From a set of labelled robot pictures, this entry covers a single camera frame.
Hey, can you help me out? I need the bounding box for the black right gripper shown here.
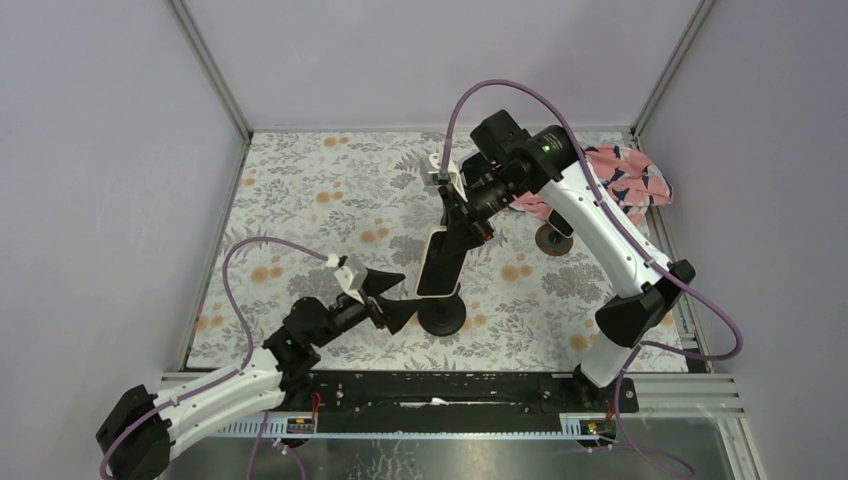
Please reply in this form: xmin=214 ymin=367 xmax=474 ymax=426
xmin=436 ymin=166 xmax=527 ymax=262

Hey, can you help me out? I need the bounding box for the black phone stand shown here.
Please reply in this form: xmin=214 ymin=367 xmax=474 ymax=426
xmin=417 ymin=295 xmax=466 ymax=337

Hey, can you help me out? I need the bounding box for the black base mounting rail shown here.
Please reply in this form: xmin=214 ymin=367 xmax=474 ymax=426
xmin=275 ymin=370 xmax=639 ymax=420

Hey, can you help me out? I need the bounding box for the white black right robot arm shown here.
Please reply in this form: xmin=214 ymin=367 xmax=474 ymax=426
xmin=416 ymin=110 xmax=695 ymax=412

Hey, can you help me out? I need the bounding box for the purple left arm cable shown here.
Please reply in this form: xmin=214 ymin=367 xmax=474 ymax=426
xmin=99 ymin=237 xmax=339 ymax=480

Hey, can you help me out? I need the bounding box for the phone with lavender case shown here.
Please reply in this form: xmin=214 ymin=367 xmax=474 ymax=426
xmin=459 ymin=151 xmax=489 ymax=191

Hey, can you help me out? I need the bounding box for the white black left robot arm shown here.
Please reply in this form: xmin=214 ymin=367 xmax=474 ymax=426
xmin=95 ymin=269 xmax=421 ymax=479

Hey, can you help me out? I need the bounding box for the white slotted cable duct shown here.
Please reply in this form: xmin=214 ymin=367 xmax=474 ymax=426
xmin=211 ymin=414 xmax=617 ymax=440

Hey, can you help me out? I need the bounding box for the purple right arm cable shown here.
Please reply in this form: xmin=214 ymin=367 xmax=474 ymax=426
xmin=441 ymin=79 xmax=745 ymax=480

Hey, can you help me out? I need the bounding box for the pink patterned cloth bag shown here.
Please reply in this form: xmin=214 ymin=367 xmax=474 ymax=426
xmin=510 ymin=145 xmax=674 ymax=227

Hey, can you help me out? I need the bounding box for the floral patterned table mat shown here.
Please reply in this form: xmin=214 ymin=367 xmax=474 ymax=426
xmin=185 ymin=132 xmax=613 ymax=371

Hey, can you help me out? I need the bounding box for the phone with beige case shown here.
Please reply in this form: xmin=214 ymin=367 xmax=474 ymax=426
xmin=415 ymin=226 xmax=467 ymax=298

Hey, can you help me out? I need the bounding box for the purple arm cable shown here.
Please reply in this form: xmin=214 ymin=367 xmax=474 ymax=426
xmin=99 ymin=237 xmax=339 ymax=480
xmin=441 ymin=79 xmax=745 ymax=480

